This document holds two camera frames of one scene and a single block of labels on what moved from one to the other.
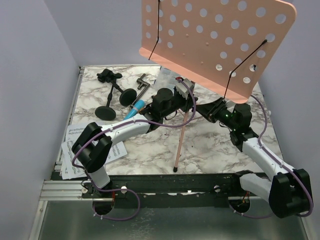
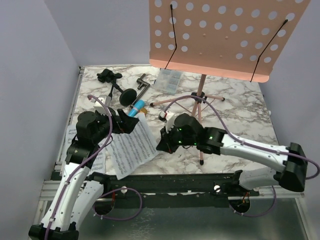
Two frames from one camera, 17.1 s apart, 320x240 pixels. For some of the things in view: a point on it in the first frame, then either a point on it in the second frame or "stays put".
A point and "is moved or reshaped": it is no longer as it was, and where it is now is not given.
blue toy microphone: [137, 106] stays put
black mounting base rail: [199, 190] stays put
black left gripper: [183, 102] to [120, 122]
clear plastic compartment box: [165, 78] stays put
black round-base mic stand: [127, 97] stays put
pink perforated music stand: [225, 46] is moved or reshaped
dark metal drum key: [141, 81] stays put
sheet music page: [115, 150] is moved or reshaped
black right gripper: [213, 111] to [165, 141]
